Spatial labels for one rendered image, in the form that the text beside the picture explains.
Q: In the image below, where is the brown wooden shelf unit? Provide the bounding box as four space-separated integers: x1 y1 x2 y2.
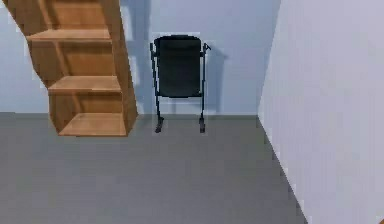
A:
2 0 139 138

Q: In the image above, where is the black bin on frame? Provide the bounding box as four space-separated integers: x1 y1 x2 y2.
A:
149 34 212 134

